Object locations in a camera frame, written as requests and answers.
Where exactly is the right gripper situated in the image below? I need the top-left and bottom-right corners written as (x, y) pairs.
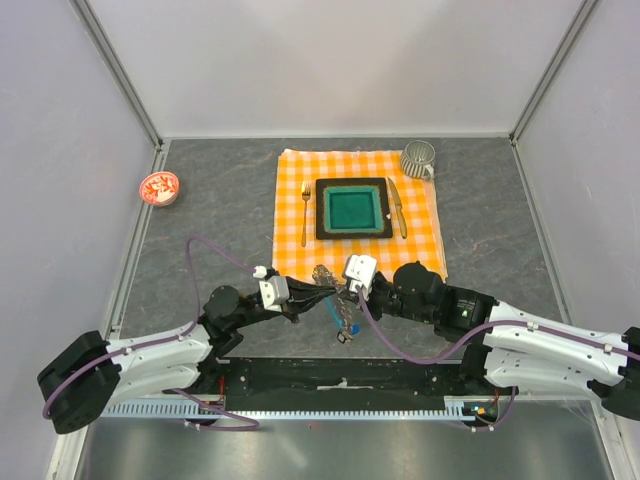
top-left (340, 276), bottom-right (435, 325)

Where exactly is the large keyring organiser with rings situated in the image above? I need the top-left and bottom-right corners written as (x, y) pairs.
top-left (312, 264), bottom-right (355, 344)

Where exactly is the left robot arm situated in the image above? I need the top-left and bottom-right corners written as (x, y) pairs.
top-left (37, 276), bottom-right (338, 434)

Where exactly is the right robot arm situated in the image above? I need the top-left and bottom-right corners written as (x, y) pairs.
top-left (342, 255), bottom-right (639, 420)

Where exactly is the orange checkered cloth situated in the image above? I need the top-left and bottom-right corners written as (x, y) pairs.
top-left (272, 149), bottom-right (448, 281)

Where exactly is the black teal square plate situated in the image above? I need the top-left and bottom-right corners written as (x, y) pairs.
top-left (315, 177), bottom-right (394, 240)

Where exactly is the gold knife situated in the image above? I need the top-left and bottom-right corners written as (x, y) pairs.
top-left (387, 178), bottom-right (408, 239)

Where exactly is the gold fork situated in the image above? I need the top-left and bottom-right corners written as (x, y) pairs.
top-left (301, 182), bottom-right (311, 248)

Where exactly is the striped mug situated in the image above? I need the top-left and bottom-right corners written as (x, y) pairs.
top-left (400, 140), bottom-right (435, 181)

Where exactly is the red white patterned bowl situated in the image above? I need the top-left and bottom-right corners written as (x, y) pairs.
top-left (138, 171), bottom-right (180, 207)

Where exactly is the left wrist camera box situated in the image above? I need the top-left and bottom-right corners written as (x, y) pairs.
top-left (253, 265), bottom-right (290, 313)

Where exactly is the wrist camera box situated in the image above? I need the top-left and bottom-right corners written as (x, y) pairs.
top-left (343, 254), bottom-right (378, 300)
top-left (253, 265), bottom-right (290, 313)

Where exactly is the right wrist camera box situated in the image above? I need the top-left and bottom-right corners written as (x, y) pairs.
top-left (343, 254), bottom-right (378, 300)

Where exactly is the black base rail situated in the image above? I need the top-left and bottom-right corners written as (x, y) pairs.
top-left (219, 358), bottom-right (477, 411)

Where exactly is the white cable duct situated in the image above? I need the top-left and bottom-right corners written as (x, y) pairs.
top-left (101, 397), bottom-right (487, 421)

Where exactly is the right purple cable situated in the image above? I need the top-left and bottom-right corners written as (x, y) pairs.
top-left (357, 289), bottom-right (640, 434)

